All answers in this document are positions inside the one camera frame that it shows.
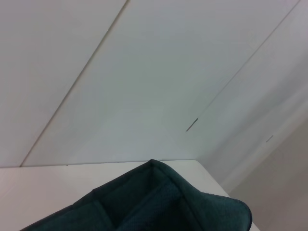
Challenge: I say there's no dark teal insulated lunch bag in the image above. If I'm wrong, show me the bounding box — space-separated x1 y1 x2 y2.
19 158 253 231

